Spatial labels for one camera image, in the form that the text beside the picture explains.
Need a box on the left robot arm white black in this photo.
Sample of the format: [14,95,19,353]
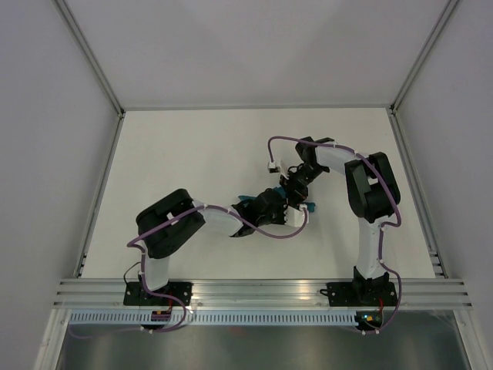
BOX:
[136,188,287,305]

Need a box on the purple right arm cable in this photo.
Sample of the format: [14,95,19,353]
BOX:
[266,135,404,336]

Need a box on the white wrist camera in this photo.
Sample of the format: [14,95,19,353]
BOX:
[267,160,289,179]
[284,203,310,228]

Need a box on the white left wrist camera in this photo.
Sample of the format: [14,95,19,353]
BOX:
[284,203,310,228]

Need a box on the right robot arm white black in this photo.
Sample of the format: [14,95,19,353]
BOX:
[280,136,401,307]

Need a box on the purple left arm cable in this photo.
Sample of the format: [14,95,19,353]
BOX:
[69,203,309,340]

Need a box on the aluminium frame rail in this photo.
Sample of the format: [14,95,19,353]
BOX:
[52,278,472,311]

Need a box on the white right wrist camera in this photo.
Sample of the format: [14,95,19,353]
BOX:
[267,160,289,179]

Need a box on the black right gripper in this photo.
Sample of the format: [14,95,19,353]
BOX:
[280,164,327,207]

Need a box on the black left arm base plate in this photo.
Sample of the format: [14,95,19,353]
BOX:
[123,281,193,307]

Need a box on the white slotted cable duct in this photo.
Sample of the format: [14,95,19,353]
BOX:
[69,309,357,326]

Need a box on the teal cloth napkin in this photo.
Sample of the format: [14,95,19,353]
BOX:
[238,187,316,213]

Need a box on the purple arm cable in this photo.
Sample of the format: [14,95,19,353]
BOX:
[69,203,309,340]
[266,135,404,336]

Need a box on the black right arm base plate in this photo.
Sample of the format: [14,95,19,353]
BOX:
[320,282,397,308]

